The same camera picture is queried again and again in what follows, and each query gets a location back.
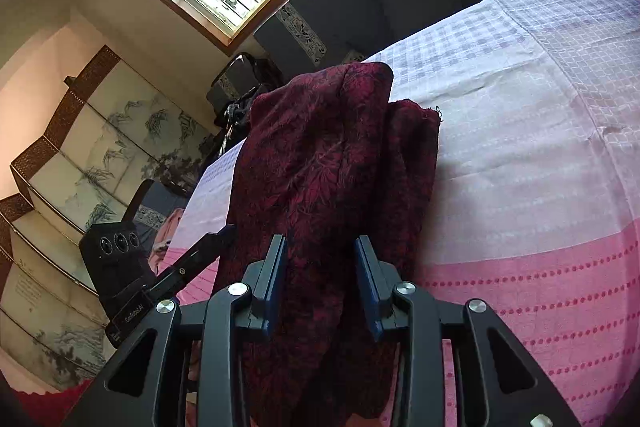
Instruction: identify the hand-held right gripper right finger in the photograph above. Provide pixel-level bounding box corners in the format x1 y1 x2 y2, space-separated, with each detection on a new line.
354 235 583 427

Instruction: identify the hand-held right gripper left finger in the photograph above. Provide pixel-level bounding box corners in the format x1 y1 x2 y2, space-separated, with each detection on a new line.
65 234 288 427

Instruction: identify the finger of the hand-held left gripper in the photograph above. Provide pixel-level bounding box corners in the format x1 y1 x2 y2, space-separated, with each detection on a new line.
145 224 238 305

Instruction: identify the dark red patterned knit sweater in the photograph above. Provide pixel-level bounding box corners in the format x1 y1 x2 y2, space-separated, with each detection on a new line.
212 62 443 427

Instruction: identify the person's left forearm red sleeve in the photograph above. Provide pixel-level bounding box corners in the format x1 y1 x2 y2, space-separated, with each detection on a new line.
10 379 93 427

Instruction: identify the dark chair with clothes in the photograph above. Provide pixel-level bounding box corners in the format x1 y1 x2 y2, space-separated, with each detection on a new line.
215 57 286 158

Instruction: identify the pink crumpled cloth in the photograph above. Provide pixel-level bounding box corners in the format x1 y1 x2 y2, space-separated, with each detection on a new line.
147 209 188 278

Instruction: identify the grey cushioned chair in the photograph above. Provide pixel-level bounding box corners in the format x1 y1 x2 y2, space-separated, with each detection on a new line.
127 179 193 248

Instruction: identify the painted landscape folding screen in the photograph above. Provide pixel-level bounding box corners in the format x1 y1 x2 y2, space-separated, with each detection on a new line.
0 46 216 393

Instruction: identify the bed with pink checked sheet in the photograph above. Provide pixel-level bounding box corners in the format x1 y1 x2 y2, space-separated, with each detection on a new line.
157 0 640 427

